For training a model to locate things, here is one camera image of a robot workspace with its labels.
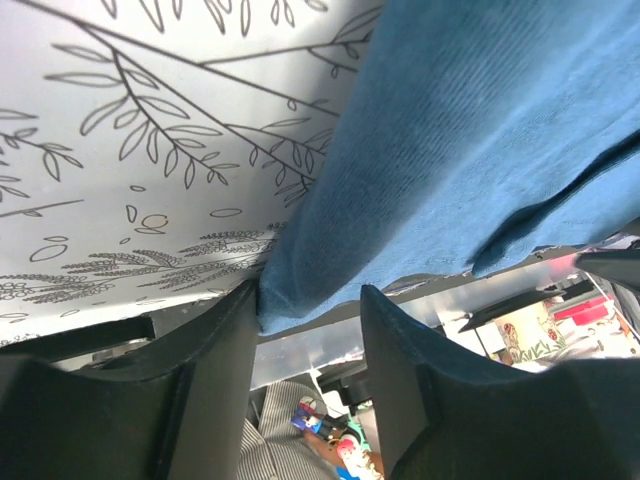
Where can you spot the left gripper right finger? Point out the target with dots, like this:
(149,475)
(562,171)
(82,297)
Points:
(445,412)

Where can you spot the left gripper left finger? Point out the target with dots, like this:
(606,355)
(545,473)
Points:
(171,409)

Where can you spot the teal blue t shirt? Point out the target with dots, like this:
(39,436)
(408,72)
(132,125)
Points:
(477,133)

